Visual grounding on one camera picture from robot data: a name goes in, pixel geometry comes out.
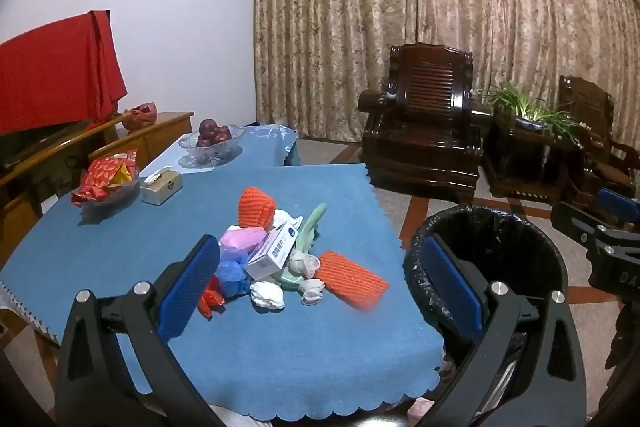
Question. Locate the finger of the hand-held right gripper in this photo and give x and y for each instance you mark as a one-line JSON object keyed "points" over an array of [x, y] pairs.
{"points": [[617, 204], [575, 222]]}

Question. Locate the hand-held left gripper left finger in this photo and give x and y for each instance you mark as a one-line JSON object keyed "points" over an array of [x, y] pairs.
{"points": [[190, 287]]}

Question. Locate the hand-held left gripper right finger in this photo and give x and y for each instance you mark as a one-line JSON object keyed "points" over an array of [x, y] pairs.
{"points": [[452, 287]]}

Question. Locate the red wrapper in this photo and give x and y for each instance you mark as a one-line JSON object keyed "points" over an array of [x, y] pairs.
{"points": [[210, 299]]}

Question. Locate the blue plastic bag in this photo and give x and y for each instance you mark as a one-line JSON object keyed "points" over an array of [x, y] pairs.
{"points": [[231, 277]]}

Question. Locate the black-lined waste bin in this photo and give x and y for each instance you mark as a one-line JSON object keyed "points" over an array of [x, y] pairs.
{"points": [[500, 237]]}

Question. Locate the pink plastic bag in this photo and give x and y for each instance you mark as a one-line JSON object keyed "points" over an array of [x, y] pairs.
{"points": [[242, 238]]}

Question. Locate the white cardboard box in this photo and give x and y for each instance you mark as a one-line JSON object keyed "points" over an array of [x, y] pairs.
{"points": [[270, 257]]}

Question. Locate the orange foam net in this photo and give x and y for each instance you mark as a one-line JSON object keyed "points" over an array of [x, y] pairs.
{"points": [[255, 207], [350, 279]]}

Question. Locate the clear plastic cup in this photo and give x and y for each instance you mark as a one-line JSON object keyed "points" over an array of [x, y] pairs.
{"points": [[311, 264]]}

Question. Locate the dark wooden side table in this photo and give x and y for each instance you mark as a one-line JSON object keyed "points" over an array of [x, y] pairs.
{"points": [[525, 157]]}

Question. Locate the golden tissue box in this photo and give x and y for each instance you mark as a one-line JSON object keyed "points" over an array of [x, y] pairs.
{"points": [[162, 192]]}

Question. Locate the dark wooden armchair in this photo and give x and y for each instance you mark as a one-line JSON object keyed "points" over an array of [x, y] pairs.
{"points": [[585, 107], [430, 82]]}

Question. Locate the glass snack dish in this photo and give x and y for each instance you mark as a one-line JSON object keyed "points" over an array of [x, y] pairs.
{"points": [[117, 197]]}

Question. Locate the pink object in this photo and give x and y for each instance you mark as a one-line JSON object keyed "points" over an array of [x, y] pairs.
{"points": [[419, 412]]}

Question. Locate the blue scalloped tablecloth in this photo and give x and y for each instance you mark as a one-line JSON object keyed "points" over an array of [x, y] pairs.
{"points": [[300, 357]]}

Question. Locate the glass fruit bowl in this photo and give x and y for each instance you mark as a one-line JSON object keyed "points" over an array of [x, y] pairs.
{"points": [[210, 154]]}

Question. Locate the potted green plant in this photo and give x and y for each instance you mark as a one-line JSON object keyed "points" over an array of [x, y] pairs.
{"points": [[515, 99]]}

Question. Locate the red apple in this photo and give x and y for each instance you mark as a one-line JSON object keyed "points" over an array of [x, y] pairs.
{"points": [[225, 133], [207, 127], [205, 141]]}

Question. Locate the light blue patterned tablecloth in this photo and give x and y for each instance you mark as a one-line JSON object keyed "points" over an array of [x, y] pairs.
{"points": [[260, 147]]}

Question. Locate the light wooden cabinet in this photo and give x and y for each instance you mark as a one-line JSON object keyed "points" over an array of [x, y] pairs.
{"points": [[165, 127]]}

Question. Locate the white lace tablecloth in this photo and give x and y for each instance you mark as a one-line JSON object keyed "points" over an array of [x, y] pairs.
{"points": [[20, 312]]}

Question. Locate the red woven basket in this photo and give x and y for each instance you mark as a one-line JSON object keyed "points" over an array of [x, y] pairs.
{"points": [[142, 117]]}

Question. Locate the black television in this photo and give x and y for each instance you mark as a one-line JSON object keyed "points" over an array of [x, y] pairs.
{"points": [[30, 147]]}

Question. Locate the red cloth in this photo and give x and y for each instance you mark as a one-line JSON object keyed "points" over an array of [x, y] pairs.
{"points": [[50, 72]]}

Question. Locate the beige patterned curtain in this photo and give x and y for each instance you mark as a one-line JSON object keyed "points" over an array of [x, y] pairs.
{"points": [[375, 7]]}

